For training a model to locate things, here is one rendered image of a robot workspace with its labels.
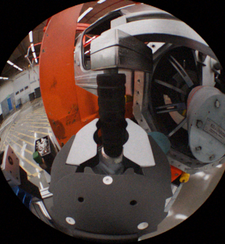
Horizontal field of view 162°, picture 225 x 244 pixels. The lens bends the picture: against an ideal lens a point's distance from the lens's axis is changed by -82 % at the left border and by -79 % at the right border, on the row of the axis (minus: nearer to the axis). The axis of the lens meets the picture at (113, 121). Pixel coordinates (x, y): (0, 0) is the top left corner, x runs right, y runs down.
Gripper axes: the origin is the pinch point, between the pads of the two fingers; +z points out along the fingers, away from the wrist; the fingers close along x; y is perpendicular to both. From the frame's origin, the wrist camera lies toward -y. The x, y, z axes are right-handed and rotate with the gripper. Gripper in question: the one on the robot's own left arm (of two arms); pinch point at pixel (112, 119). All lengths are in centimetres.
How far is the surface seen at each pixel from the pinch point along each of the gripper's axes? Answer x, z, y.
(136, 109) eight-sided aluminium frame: 8.7, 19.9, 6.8
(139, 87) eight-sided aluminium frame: 9.2, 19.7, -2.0
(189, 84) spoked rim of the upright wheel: 29.4, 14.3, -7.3
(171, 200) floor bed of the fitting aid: 52, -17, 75
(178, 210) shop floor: 65, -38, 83
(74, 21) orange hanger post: -18, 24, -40
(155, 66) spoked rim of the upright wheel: 17.1, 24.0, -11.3
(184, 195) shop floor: 77, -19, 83
